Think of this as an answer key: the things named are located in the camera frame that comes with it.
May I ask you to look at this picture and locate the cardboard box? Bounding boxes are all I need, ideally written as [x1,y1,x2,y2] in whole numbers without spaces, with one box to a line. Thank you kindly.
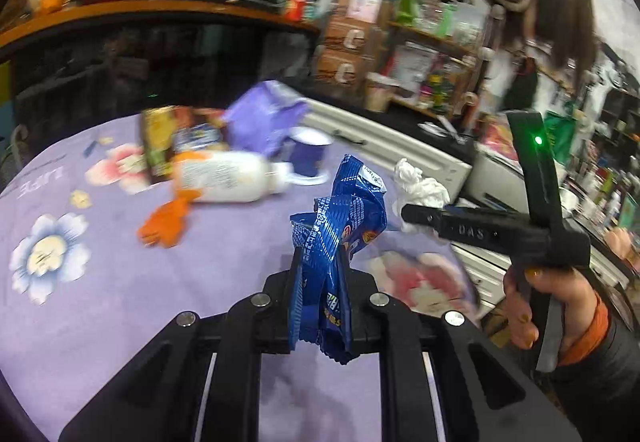
[315,53,375,89]
[322,17,385,57]

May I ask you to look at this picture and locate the white printer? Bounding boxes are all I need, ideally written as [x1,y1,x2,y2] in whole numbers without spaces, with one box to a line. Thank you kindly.
[472,142,538,218]

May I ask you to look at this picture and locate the yellow green snack packet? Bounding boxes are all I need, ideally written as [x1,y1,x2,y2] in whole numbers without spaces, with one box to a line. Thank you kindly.
[141,106,193,184]

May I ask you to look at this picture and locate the wooden counter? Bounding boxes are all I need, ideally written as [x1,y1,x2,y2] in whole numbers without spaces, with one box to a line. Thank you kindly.
[0,0,321,64]

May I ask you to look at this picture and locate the blue orange snack packet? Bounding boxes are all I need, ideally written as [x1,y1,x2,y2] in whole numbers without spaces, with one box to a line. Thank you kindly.
[172,110,227,156]

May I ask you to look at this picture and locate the purple floral printed blanket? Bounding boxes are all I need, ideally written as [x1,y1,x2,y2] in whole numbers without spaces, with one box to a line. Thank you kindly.
[0,112,482,442]

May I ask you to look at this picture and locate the person's right hand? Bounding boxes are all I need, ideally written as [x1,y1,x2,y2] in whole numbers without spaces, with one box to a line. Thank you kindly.
[502,267,608,365]

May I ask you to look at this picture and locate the purple plastic bag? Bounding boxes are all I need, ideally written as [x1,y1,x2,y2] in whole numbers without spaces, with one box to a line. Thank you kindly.
[222,81,312,158]

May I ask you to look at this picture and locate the red can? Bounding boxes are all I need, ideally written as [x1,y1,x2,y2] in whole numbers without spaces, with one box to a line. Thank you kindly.
[285,0,318,21]

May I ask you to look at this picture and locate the white crumpled tissue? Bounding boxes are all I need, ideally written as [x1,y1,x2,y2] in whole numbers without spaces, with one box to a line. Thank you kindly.
[392,158,452,234]

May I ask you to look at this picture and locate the pink paper cup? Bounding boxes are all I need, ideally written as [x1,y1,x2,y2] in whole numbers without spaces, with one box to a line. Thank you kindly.
[363,72,399,113]

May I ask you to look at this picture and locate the green bag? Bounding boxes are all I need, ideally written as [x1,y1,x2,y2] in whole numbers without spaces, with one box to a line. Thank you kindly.
[542,111,579,166]

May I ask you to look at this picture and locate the person's right forearm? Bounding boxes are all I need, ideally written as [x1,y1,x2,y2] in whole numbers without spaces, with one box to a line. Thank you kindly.
[542,292,640,442]

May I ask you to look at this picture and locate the long brown wig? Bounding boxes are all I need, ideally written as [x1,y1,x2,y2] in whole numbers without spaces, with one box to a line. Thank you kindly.
[520,0,602,74]

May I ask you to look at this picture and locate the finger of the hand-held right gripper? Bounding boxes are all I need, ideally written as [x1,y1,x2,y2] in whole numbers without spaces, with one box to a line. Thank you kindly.
[401,203,448,238]

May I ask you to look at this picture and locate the white bottle with orange label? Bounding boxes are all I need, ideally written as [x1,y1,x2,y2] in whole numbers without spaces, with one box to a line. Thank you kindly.
[172,151,296,204]

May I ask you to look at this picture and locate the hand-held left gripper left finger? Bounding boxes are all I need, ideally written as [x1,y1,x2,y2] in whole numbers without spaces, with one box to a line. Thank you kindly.
[59,247,304,442]

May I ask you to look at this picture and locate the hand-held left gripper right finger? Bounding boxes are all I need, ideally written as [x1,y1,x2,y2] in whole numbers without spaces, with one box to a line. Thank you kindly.
[340,252,583,442]

